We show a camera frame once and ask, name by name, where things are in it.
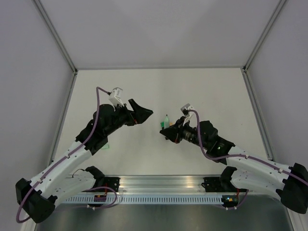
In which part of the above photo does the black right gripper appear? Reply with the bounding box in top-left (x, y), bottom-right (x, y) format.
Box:
top-left (160, 115), bottom-right (208, 150)

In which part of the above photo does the aluminium frame post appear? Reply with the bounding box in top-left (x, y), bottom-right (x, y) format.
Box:
top-left (242, 0), bottom-right (288, 73)
top-left (32, 0), bottom-right (77, 74)

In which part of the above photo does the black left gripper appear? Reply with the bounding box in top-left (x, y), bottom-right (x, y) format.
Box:
top-left (105, 99), bottom-right (153, 136)

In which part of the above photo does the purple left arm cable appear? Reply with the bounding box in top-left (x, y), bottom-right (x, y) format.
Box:
top-left (15, 86), bottom-right (118, 223)

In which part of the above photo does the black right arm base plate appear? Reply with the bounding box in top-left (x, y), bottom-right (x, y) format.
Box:
top-left (201, 177), bottom-right (247, 193)

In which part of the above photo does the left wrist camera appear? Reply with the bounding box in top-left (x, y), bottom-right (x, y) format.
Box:
top-left (109, 87), bottom-right (124, 107)

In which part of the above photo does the right aluminium frame post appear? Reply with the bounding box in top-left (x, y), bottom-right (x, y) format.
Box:
top-left (242, 0), bottom-right (288, 73)

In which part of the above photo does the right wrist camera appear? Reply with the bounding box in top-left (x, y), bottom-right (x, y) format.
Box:
top-left (180, 103), bottom-right (194, 125)

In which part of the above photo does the pale green highlighter pen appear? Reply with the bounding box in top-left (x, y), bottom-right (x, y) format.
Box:
top-left (163, 115), bottom-right (170, 129)

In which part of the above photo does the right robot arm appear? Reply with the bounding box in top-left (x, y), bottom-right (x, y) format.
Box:
top-left (160, 117), bottom-right (308, 214)

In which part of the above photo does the white slotted cable duct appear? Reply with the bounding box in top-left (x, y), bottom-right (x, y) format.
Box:
top-left (63, 193), bottom-right (223, 205)

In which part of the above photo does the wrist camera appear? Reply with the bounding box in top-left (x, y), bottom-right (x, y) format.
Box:
top-left (180, 103), bottom-right (194, 125)
top-left (109, 87), bottom-right (124, 107)

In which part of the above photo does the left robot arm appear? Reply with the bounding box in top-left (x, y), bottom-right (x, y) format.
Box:
top-left (15, 99), bottom-right (153, 223)

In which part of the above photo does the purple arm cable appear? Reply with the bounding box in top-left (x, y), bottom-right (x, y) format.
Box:
top-left (15, 86), bottom-right (118, 223)
top-left (186, 109), bottom-right (308, 211)

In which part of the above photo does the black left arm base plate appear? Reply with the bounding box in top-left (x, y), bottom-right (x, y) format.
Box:
top-left (103, 177), bottom-right (120, 192)

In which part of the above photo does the left aluminium frame post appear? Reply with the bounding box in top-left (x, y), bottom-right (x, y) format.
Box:
top-left (32, 0), bottom-right (77, 74)

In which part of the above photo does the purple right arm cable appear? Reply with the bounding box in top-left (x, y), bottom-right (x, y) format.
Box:
top-left (186, 109), bottom-right (308, 211)

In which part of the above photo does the aluminium mounting rail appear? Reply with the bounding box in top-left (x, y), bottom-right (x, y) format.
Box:
top-left (67, 175), bottom-right (295, 194)

